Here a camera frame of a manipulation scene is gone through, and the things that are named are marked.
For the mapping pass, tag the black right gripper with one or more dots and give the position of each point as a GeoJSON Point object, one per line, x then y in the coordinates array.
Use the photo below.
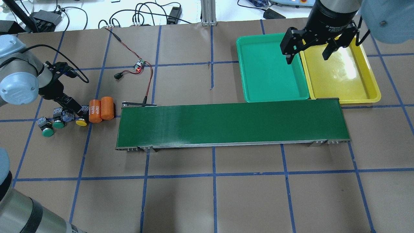
{"type": "Point", "coordinates": [329, 18]}

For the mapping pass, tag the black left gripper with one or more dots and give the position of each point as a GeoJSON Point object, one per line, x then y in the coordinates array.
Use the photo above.
{"type": "Point", "coordinates": [52, 91]}

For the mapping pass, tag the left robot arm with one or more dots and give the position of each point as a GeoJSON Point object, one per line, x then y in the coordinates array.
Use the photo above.
{"type": "Point", "coordinates": [23, 78]}

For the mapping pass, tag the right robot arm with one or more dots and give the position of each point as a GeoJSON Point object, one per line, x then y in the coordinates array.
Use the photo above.
{"type": "Point", "coordinates": [389, 21]}

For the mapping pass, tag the green push button inner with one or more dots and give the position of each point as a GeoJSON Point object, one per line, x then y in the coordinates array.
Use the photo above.
{"type": "Point", "coordinates": [60, 122]}

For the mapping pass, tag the green push button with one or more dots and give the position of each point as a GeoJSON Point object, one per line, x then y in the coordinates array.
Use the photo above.
{"type": "Point", "coordinates": [60, 122]}
{"type": "Point", "coordinates": [45, 126]}

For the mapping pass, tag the orange cylinder with 4680 print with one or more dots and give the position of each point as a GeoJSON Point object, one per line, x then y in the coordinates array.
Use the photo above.
{"type": "Point", "coordinates": [95, 111]}

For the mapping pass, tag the green push button outer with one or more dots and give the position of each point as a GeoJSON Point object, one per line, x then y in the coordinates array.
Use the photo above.
{"type": "Point", "coordinates": [45, 126]}

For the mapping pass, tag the plain orange cylinder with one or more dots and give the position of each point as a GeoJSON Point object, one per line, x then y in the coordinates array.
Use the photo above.
{"type": "Point", "coordinates": [107, 108]}

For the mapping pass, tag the yellow plastic tray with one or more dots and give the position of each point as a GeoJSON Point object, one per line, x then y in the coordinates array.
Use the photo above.
{"type": "Point", "coordinates": [346, 75]}

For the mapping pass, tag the green plastic tray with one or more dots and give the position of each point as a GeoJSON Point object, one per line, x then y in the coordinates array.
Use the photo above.
{"type": "Point", "coordinates": [265, 74]}

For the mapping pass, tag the green conveyor belt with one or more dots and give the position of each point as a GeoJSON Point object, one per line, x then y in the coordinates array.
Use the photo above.
{"type": "Point", "coordinates": [314, 121]}

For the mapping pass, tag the black box on floor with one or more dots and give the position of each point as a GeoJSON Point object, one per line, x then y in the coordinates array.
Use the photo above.
{"type": "Point", "coordinates": [46, 21]}

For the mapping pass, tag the black power adapter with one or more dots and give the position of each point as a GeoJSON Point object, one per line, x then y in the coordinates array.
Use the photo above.
{"type": "Point", "coordinates": [174, 15]}

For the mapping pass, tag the black cable plug connector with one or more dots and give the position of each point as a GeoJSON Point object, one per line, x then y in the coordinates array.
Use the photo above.
{"type": "Point", "coordinates": [118, 76]}

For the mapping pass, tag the aluminium frame post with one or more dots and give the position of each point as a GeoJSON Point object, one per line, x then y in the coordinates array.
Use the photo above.
{"type": "Point", "coordinates": [208, 13]}

